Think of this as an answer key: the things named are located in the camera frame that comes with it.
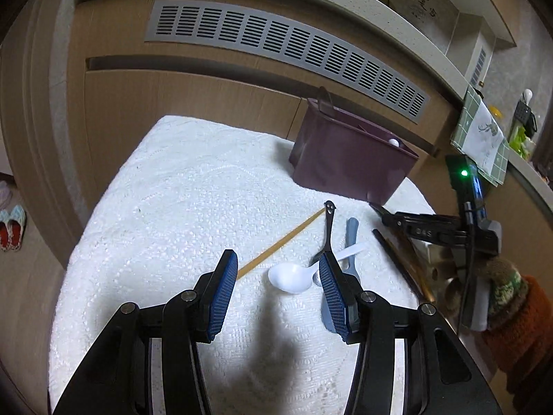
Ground green vegetables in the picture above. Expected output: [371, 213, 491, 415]
[509, 125, 536, 159]

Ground white textured towel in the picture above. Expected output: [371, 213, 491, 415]
[48, 114, 437, 415]

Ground red and teal slipper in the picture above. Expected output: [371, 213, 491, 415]
[0, 210, 13, 252]

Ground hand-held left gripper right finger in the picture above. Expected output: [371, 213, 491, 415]
[317, 253, 504, 415]

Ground small white vent grille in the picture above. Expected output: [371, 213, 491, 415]
[469, 45, 489, 89]

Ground blue-grey spoon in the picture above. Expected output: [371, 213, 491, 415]
[320, 217, 361, 334]

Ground person's right forearm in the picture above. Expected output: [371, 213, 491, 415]
[481, 257, 553, 398]

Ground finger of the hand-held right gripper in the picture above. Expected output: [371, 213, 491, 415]
[368, 201, 471, 248]

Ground slippers on floor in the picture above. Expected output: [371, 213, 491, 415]
[9, 205, 27, 251]

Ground white plastic spoon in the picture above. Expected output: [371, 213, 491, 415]
[268, 243, 369, 295]

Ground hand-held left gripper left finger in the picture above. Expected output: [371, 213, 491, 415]
[52, 249, 239, 415]

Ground long grey vent grille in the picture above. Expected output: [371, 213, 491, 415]
[144, 0, 431, 124]

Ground purple utensil holder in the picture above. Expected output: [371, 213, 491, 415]
[289, 87, 420, 203]

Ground green checked dish towel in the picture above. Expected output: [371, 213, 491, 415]
[450, 85, 511, 187]

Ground metal spoon with smiley handle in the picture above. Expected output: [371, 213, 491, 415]
[309, 200, 338, 287]

